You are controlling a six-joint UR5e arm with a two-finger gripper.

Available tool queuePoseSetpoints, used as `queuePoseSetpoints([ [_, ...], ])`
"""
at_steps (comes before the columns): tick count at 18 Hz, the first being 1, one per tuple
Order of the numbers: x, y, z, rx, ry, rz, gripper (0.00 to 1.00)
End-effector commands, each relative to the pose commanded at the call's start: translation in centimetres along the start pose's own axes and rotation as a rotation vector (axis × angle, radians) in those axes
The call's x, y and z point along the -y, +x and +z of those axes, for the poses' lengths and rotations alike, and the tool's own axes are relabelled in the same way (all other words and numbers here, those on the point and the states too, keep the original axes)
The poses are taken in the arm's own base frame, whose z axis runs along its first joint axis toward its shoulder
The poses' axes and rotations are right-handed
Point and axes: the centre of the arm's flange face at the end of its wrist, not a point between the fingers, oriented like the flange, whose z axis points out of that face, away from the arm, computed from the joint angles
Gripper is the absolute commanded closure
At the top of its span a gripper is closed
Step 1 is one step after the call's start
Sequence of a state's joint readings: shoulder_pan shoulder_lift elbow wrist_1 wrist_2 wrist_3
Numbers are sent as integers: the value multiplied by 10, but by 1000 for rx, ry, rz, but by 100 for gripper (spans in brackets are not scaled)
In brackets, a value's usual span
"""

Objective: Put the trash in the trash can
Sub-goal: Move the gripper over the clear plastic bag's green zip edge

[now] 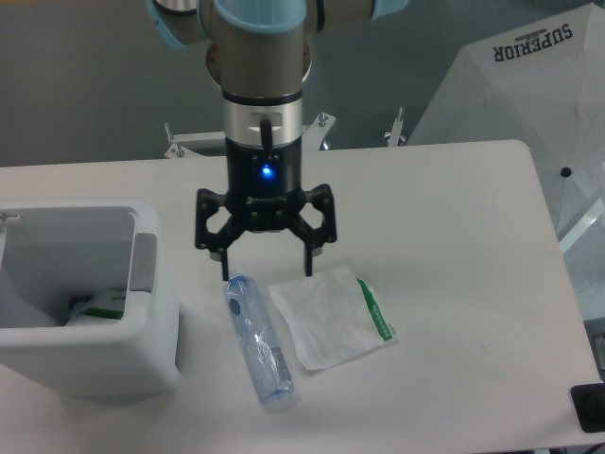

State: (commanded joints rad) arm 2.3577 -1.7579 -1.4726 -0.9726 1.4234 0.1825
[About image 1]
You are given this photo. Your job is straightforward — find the white plastic trash can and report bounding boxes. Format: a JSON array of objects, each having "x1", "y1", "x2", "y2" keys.
[{"x1": 1, "y1": 198, "x2": 182, "y2": 398}]

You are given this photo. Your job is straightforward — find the white green plastic bag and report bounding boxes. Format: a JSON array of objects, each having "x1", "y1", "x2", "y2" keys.
[{"x1": 268, "y1": 266, "x2": 397, "y2": 371}]

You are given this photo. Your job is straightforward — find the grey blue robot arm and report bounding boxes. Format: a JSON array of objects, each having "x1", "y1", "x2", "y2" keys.
[{"x1": 147, "y1": 1, "x2": 405, "y2": 274}]

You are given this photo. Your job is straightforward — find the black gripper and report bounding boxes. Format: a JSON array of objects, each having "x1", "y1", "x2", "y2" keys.
[{"x1": 195, "y1": 139, "x2": 337, "y2": 280}]

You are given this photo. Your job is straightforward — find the white Superior umbrella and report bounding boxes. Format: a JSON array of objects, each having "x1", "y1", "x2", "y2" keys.
[{"x1": 410, "y1": 4, "x2": 604, "y2": 321}]

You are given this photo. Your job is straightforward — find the metal clamp bolt right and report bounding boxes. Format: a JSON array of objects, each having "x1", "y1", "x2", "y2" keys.
[{"x1": 385, "y1": 106, "x2": 406, "y2": 148}]

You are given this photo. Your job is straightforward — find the white metal robot base frame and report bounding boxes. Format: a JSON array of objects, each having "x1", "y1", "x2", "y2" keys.
[{"x1": 164, "y1": 112, "x2": 337, "y2": 159}]

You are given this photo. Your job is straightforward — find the white green trash in bin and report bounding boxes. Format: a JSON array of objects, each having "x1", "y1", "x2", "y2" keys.
[{"x1": 65, "y1": 289, "x2": 127, "y2": 326}]

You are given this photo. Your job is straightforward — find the crushed clear plastic bottle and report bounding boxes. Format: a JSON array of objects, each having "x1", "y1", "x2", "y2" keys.
[{"x1": 223, "y1": 273, "x2": 295, "y2": 413}]

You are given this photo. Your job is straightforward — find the black device at table edge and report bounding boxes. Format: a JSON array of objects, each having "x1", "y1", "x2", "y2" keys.
[{"x1": 570, "y1": 383, "x2": 605, "y2": 433}]

